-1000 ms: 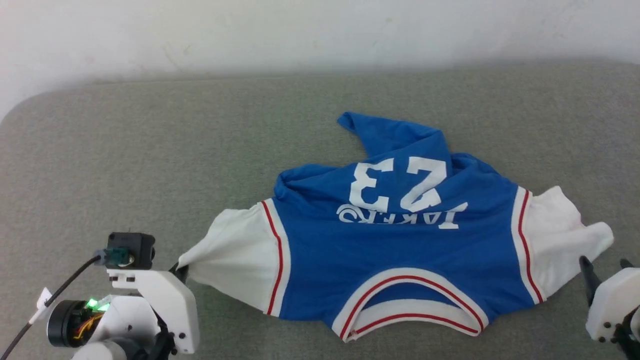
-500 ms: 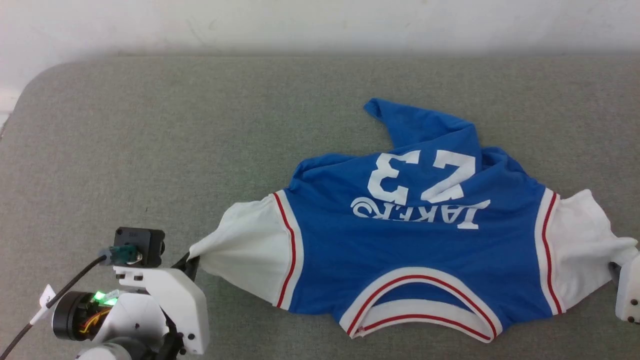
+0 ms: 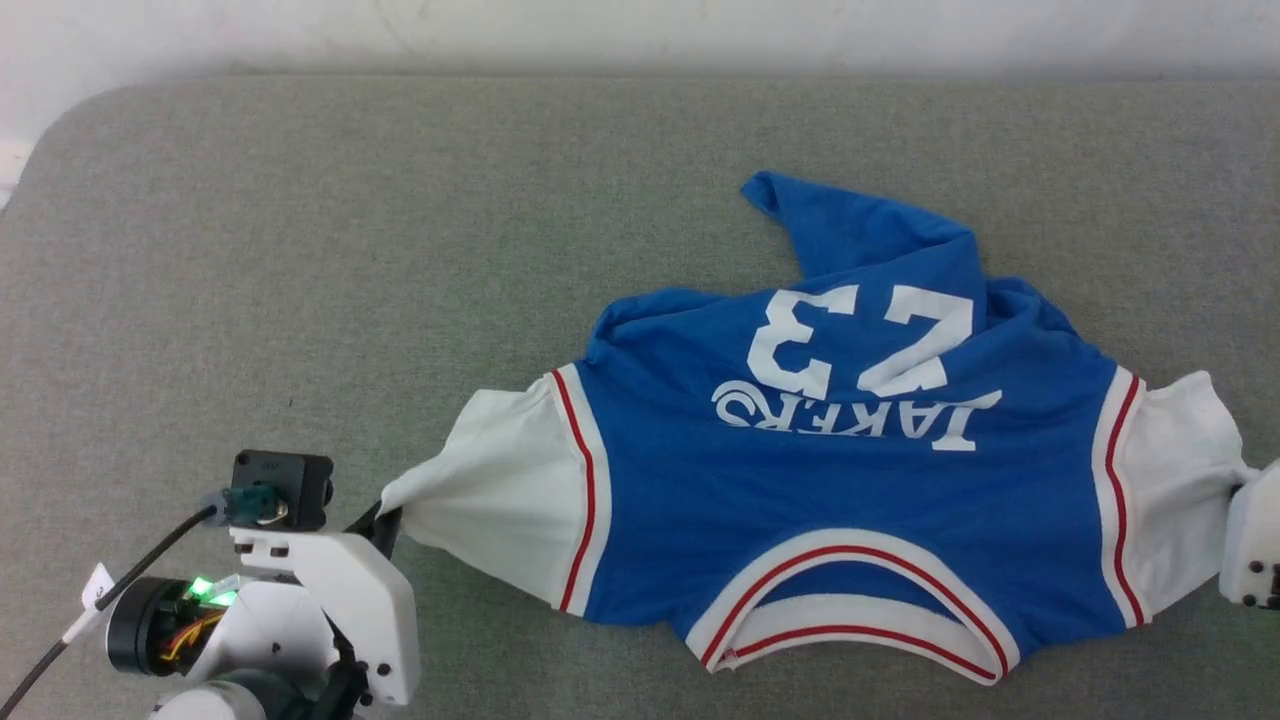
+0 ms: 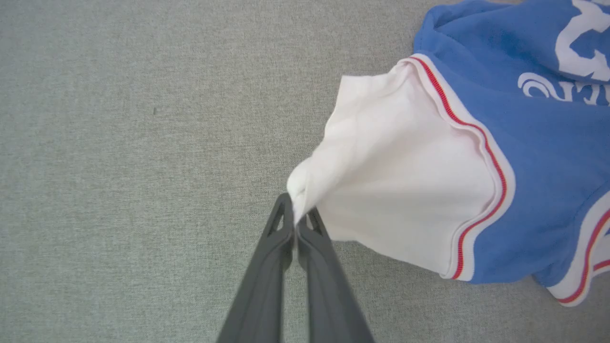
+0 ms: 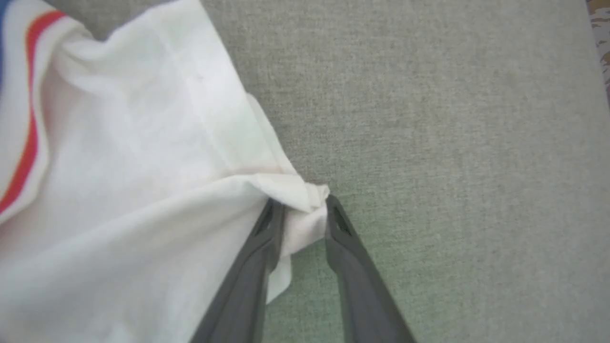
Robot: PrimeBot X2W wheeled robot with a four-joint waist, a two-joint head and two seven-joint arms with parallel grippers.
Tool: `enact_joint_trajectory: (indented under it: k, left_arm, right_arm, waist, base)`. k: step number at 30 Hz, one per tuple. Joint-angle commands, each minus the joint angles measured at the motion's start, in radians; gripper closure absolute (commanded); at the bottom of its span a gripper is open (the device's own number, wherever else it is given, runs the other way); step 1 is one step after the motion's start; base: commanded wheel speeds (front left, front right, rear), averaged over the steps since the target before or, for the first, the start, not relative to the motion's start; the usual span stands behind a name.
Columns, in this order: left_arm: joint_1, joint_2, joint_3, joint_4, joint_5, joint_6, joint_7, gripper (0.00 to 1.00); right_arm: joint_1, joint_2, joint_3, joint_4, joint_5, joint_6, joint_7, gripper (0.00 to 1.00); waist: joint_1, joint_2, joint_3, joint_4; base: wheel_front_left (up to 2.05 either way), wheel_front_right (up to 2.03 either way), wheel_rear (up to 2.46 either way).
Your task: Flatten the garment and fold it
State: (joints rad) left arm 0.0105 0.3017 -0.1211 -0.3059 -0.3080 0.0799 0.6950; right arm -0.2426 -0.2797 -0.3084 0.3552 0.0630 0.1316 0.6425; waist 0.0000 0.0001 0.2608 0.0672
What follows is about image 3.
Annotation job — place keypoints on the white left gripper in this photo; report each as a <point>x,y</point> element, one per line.
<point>370,610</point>

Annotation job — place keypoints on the blue white basketball jersey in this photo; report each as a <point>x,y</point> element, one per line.
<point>800,480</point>

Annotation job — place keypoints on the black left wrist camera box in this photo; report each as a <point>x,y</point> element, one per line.
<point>280,480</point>

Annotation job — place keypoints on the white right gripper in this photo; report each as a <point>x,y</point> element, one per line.
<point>1260,540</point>

